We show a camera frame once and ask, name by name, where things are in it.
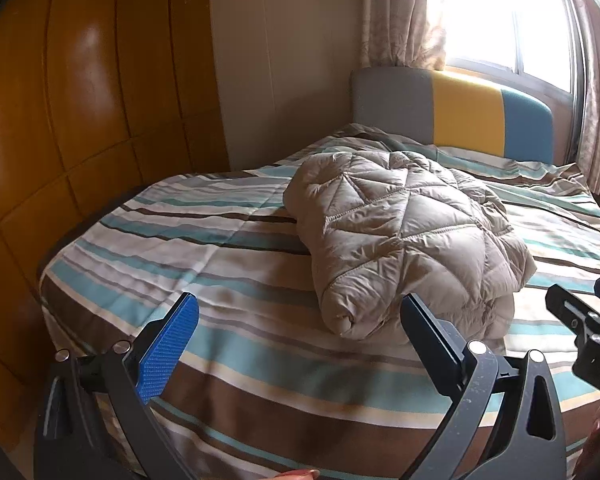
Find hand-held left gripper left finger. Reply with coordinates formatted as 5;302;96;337
34;291;201;480

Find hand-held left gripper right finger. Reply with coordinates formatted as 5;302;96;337
400;293;566;480

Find beige quilted down jacket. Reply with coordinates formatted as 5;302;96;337
283;150;538;346

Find striped bed blanket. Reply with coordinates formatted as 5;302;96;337
37;122;600;480

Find patterned beige curtain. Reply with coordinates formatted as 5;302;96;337
362;0;448;71
560;0;600;193

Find grey yellow blue headboard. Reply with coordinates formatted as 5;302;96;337
350;67;553;163

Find wooden wardrobe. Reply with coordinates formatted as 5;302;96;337
0;0;231;480

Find window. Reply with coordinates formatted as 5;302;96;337
440;0;581;96

